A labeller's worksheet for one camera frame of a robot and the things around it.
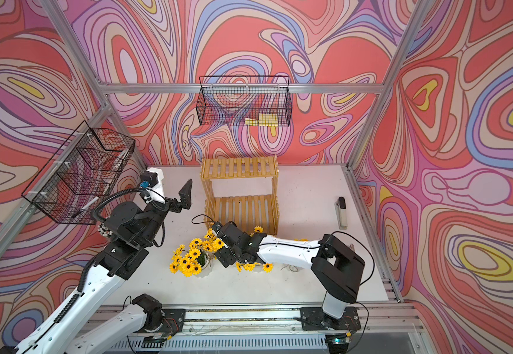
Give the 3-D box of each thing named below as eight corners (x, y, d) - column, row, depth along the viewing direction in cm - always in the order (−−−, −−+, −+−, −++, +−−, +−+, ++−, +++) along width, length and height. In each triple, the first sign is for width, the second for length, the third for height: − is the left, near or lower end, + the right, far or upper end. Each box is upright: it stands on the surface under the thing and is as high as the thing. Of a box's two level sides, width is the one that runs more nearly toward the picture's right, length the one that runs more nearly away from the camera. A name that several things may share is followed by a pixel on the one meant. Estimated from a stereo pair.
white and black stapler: (339, 229, 96) (342, 224, 93) (334, 201, 106) (336, 196, 103) (348, 230, 96) (351, 225, 93) (341, 202, 106) (344, 196, 103)
